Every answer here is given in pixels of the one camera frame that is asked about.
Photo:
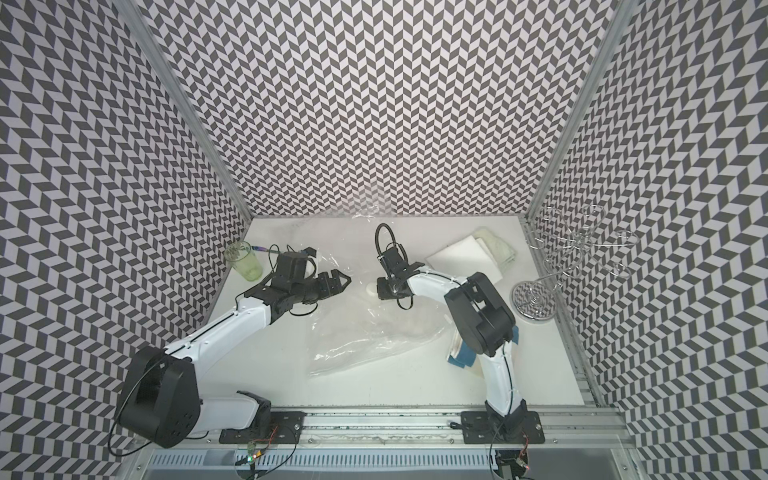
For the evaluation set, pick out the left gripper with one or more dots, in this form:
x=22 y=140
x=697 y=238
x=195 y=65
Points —
x=338 y=288

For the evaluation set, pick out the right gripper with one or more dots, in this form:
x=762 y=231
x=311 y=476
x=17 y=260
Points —
x=383 y=293

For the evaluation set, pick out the clear plastic vacuum bag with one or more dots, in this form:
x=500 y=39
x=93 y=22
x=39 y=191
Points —
x=356 y=327

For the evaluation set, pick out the blue and cream towel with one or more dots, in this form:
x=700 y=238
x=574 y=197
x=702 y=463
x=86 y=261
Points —
x=462 y=356

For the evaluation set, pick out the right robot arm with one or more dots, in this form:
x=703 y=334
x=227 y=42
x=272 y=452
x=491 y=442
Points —
x=482 y=318

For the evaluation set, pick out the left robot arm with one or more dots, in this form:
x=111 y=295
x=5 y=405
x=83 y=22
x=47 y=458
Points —
x=161 y=400

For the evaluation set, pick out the white folded towel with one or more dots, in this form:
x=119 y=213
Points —
x=465 y=258

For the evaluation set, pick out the pale green folded cloth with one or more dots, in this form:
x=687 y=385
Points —
x=499 y=249

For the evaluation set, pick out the green plastic cup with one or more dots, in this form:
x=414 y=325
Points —
x=240 y=257

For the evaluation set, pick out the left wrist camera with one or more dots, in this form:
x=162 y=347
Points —
x=293 y=267

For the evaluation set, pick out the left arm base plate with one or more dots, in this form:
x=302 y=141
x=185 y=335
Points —
x=280 y=427

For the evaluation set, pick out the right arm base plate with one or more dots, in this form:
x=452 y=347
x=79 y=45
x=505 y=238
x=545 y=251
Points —
x=503 y=427

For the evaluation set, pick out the aluminium frame rail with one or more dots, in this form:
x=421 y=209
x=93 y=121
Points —
x=575 y=427

